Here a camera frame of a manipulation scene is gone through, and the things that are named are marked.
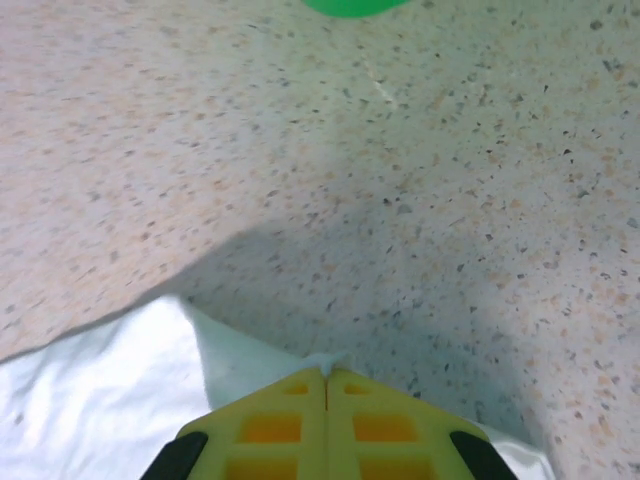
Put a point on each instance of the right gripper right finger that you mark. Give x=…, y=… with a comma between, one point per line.
x=380, y=430

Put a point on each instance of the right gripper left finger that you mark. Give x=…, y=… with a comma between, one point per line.
x=280, y=430

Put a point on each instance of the white t-shirt with robot print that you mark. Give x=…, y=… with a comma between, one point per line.
x=100, y=400

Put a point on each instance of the green plastic basket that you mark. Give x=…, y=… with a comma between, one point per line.
x=350, y=7

